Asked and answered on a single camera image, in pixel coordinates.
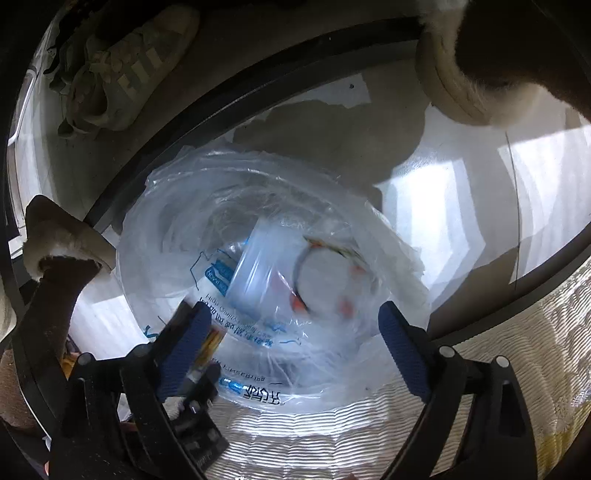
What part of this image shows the fuzzy slipper foot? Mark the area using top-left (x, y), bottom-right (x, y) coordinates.
top-left (23, 195), bottom-right (116, 280)

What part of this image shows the white slipper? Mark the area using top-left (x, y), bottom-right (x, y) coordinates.
top-left (414, 27), bottom-right (551, 128)

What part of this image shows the sneaker shoe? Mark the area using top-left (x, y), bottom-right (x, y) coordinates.
top-left (44, 1), bottom-right (198, 138)

